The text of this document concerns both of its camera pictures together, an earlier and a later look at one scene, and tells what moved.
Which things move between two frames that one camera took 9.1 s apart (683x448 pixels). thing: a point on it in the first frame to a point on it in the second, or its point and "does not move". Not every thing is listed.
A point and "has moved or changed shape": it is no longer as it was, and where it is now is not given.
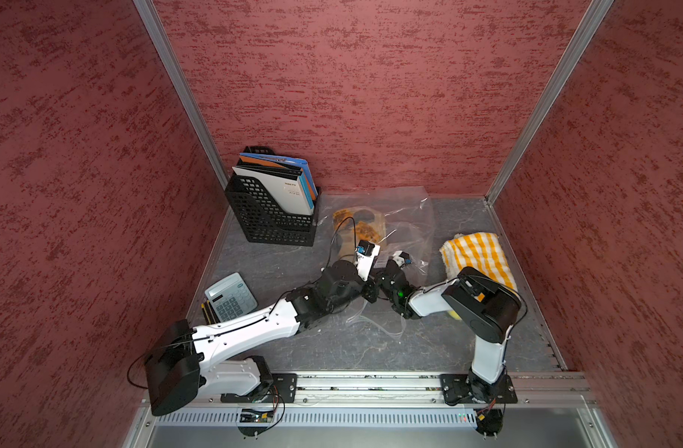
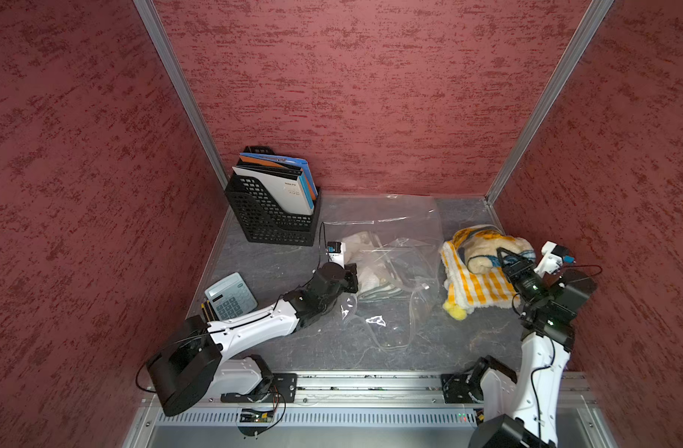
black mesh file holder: x=260 y=219 does not move
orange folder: x=263 y=161 does not move
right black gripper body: x=393 y=297 to x=522 y=277
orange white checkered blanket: x=482 y=251 has moved or changed shape
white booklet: x=285 y=190 does not move
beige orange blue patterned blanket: x=364 y=223 to x=480 y=249
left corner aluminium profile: x=170 y=56 does not move
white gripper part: x=401 y=258 to x=550 y=262
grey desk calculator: x=231 y=298 does not move
